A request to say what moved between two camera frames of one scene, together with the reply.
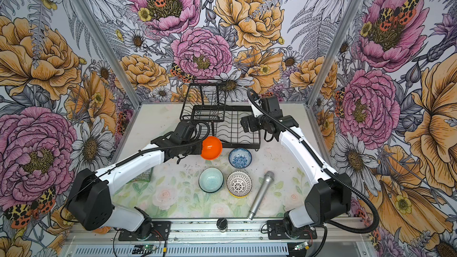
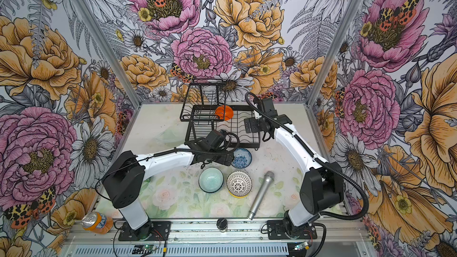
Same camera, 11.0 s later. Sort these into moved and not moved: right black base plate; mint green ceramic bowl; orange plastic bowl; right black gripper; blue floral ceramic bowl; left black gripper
Moved: orange plastic bowl; left black gripper
Not moved: blue floral ceramic bowl; mint green ceramic bowl; right black gripper; right black base plate
